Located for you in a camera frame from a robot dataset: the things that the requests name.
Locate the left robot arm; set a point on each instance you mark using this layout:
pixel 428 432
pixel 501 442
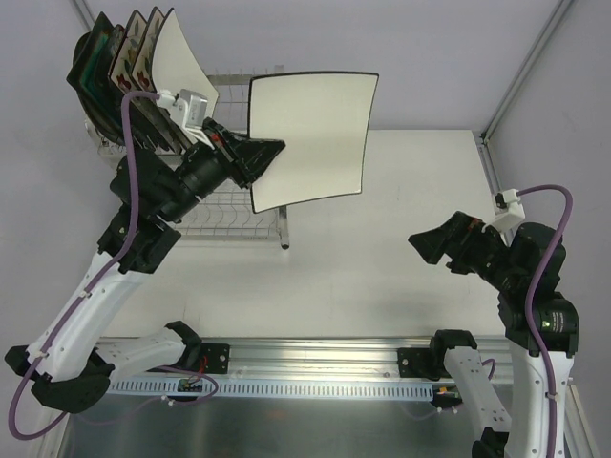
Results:
pixel 131 249

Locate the round silver-rimmed cream plate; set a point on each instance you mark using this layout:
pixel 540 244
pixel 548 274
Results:
pixel 98 104

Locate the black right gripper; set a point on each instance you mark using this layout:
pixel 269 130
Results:
pixel 460 247

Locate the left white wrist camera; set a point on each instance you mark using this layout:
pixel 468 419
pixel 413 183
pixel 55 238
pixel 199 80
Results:
pixel 187 109

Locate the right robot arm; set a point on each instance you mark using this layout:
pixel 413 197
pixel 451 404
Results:
pixel 541 326

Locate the cream floral square plate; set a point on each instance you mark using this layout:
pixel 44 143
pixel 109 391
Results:
pixel 120 70

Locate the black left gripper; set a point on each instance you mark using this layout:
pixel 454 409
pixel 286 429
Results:
pixel 236 159

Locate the stainless steel dish rack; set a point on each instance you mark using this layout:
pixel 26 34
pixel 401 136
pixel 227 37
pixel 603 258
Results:
pixel 227 213

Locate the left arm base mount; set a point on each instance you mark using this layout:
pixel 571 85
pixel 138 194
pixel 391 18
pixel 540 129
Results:
pixel 214 358

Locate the dark square teal-centre plate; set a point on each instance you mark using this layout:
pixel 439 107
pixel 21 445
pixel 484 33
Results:
pixel 103 24

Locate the white slotted cable duct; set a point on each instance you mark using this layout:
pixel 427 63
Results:
pixel 275 389

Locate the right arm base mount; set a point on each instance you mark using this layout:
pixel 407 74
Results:
pixel 419 362

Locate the aluminium frame rail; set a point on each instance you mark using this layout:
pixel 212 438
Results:
pixel 305 355

